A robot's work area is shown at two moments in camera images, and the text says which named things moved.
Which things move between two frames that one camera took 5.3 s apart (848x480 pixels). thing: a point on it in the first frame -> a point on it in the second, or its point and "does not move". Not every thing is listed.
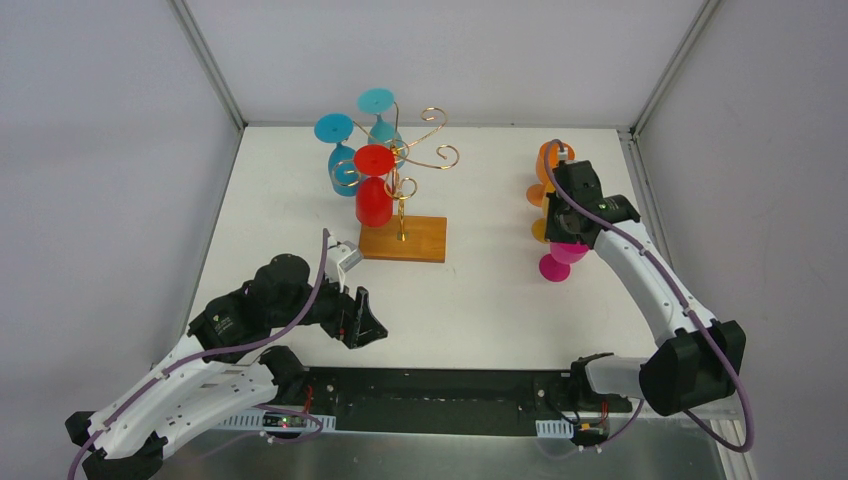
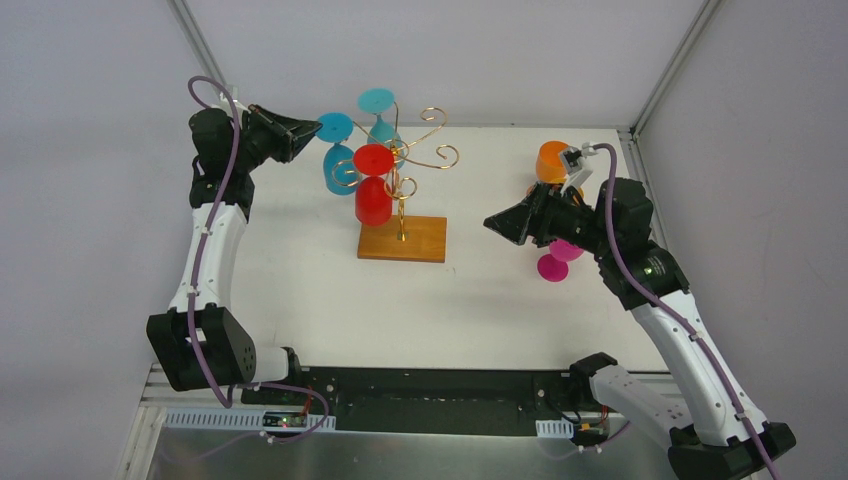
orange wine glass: (536, 193) does not move
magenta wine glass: (555, 266) does not move
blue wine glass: (337, 128) does not move
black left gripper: (351, 315) -> (266, 132)
